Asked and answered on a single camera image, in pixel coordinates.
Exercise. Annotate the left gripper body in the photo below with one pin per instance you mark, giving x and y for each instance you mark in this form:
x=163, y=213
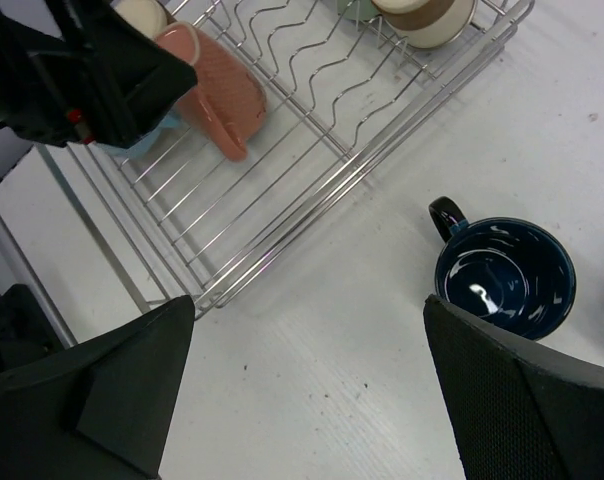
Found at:
x=99, y=81

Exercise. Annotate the pink dotted mug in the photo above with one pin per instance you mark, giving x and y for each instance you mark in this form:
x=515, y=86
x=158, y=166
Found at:
x=228, y=104

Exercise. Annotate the mint green cup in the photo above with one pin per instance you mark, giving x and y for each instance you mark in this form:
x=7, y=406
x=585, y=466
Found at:
x=356, y=10

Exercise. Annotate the metal wire dish rack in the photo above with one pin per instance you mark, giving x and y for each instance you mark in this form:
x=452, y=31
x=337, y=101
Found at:
x=341, y=96

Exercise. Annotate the cream cup brown band right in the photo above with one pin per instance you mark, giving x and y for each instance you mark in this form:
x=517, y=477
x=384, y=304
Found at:
x=427, y=24

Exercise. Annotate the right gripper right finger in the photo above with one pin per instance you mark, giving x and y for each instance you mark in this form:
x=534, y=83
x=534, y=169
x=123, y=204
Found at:
x=518, y=409

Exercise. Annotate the dark navy mug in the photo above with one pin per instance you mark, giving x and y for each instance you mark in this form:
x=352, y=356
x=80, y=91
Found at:
x=507, y=271

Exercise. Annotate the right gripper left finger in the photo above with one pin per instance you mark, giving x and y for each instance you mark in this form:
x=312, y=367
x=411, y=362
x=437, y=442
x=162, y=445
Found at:
x=101, y=409

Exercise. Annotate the light blue mug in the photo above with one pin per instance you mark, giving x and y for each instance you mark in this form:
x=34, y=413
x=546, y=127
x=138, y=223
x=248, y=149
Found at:
x=171, y=121

